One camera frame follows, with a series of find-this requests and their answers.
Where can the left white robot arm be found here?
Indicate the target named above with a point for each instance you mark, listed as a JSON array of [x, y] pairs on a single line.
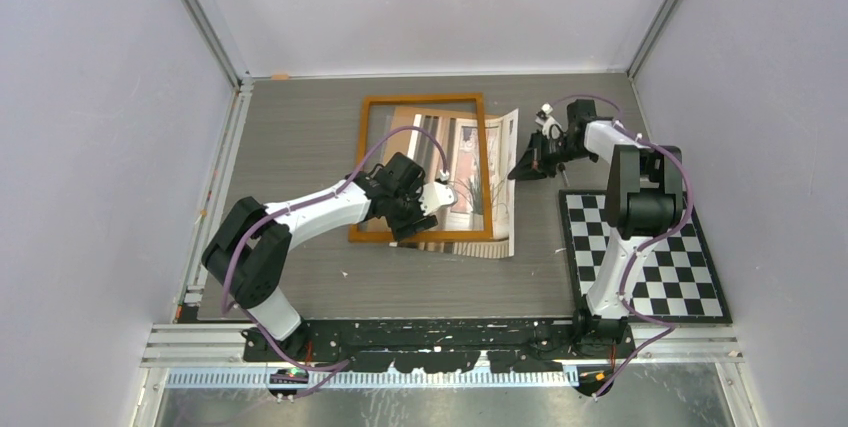
[[247, 253]]

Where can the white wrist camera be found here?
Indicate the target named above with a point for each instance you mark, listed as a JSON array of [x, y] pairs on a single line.
[[437, 194], [547, 124]]

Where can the wooden picture frame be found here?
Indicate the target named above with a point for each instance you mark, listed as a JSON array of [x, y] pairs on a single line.
[[377, 144]]

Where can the black white checkerboard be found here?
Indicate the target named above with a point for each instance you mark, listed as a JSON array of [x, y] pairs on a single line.
[[678, 282]]

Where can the aluminium rail front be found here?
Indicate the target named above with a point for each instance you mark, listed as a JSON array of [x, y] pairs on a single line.
[[191, 357]]

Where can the printed plant window photo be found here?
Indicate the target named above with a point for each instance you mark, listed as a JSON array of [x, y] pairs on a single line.
[[479, 189]]

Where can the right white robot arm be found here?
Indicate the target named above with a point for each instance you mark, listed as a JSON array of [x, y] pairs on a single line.
[[646, 201]]

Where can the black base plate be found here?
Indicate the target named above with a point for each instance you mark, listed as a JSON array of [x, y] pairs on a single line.
[[510, 345]]

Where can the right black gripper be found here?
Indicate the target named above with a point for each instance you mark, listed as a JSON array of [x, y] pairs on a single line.
[[533, 166]]

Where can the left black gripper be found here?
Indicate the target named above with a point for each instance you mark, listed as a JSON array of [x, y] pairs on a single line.
[[403, 230]]

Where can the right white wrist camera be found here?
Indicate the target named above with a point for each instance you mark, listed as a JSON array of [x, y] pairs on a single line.
[[547, 124]]

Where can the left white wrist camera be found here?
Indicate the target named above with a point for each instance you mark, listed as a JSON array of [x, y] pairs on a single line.
[[437, 194]]

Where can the orange handled screwdriver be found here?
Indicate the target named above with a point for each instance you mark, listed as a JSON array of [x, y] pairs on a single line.
[[563, 174]]

